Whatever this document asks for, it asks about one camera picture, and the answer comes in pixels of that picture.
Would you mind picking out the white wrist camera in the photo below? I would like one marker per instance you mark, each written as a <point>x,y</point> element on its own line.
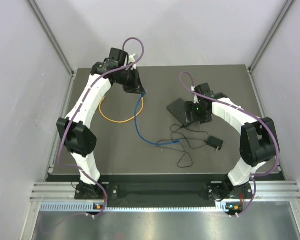
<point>196,98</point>
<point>132,59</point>

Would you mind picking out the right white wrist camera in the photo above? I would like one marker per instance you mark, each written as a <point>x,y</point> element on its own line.
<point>196,98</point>

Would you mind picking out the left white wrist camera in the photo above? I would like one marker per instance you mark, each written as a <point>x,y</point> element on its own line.
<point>132,59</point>

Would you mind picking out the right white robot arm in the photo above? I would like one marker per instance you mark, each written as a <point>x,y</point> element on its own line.
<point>258,139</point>

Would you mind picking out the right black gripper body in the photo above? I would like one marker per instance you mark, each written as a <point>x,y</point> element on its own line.
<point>199,114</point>

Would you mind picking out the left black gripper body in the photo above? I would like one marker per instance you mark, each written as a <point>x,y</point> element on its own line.
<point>127,78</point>

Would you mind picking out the black network switch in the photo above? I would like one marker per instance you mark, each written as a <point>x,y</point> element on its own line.
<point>177,109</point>

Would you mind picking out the grey slotted cable duct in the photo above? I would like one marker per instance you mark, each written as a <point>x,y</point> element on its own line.
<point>97,207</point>

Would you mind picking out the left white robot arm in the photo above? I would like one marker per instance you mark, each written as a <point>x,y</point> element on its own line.
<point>74,129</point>

